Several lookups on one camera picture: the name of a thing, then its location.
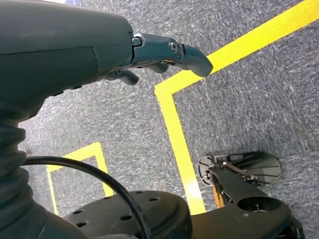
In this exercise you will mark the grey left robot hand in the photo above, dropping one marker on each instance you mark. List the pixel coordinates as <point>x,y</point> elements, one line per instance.
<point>62,49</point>

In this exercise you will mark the black perforated robot body cover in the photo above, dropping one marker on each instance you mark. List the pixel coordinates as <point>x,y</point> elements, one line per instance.
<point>162,214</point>

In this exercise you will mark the black robot leg and foot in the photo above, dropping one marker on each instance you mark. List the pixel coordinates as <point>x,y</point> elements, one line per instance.
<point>236,188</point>

